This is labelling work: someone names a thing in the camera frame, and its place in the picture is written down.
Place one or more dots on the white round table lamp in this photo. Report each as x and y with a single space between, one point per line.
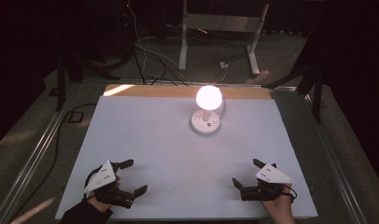
206 109

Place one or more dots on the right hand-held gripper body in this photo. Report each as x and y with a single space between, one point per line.
273 175

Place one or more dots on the white table mat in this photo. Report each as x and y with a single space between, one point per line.
184 161

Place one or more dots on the black floor stand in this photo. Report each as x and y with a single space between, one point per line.
75 71
309 77

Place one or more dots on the white metal stand frame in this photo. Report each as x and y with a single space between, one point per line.
221 23

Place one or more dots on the person's left hand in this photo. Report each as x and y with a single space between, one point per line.
99 206

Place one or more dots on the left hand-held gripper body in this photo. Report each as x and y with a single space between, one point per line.
101 178

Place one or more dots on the person's right hand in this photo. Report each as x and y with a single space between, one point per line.
282 208

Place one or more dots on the aluminium floor rail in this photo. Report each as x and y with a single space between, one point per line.
32 155
334 161

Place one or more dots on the white power adapter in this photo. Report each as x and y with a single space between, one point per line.
223 65

